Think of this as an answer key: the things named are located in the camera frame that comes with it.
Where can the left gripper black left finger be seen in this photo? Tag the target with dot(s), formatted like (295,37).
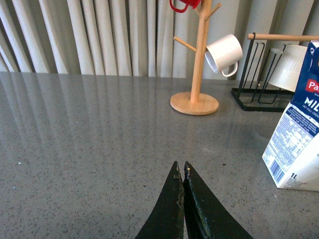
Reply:
(166,220)

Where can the red hanging mug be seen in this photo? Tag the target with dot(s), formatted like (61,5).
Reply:
(193,4)

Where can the blue white milk carton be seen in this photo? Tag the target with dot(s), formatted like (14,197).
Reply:
(292,154)

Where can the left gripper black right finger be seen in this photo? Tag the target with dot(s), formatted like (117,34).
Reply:
(205,216)

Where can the black wire mug rack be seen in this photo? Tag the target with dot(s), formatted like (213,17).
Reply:
(254,92)

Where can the small white hanging mug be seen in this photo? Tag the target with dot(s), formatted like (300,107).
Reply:
(223,53)

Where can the left cream ribbed mug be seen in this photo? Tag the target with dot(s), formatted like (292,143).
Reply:
(287,71)

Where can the wooden mug tree stand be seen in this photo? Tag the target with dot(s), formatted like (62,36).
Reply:
(195,103)

